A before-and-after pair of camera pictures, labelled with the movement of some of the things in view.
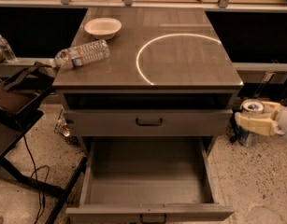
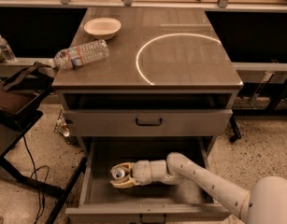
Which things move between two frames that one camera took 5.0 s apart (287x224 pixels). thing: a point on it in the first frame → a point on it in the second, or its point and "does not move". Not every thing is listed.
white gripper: [285, 121] → [141, 172]
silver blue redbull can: [247, 137] → [118, 173]
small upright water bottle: [6, 49] does not move
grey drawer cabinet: [150, 90] does not move
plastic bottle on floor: [61, 126] does not move
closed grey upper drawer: [147, 122] does not move
